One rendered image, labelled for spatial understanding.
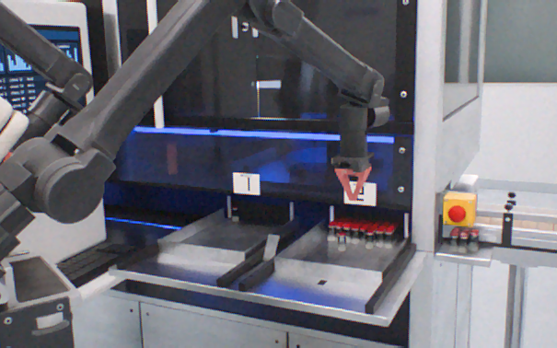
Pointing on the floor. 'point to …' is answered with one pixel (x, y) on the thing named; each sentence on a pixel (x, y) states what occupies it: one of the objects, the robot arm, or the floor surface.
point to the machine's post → (426, 166)
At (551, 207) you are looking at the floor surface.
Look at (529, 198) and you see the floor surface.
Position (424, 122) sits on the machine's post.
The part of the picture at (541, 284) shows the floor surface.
